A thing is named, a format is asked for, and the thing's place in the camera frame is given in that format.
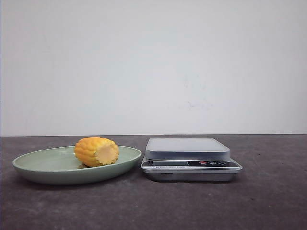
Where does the yellow corn cob piece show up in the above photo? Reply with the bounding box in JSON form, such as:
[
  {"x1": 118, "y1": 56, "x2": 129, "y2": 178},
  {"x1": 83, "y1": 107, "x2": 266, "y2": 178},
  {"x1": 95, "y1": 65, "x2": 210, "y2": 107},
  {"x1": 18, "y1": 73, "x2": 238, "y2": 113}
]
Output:
[{"x1": 74, "y1": 137, "x2": 119, "y2": 167}]

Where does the silver digital kitchen scale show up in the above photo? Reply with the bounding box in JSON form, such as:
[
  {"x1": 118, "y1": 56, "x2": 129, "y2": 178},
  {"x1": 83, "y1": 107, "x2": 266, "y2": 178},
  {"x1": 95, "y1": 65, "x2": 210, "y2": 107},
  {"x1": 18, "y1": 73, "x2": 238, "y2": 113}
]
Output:
[{"x1": 141, "y1": 138, "x2": 243, "y2": 182}]

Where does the light green plate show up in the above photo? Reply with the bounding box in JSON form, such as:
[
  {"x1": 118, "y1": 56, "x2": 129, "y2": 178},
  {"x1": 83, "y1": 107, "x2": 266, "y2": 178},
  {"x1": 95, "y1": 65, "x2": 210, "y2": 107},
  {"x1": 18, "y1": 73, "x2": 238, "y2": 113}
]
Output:
[{"x1": 12, "y1": 146, "x2": 142, "y2": 185}]

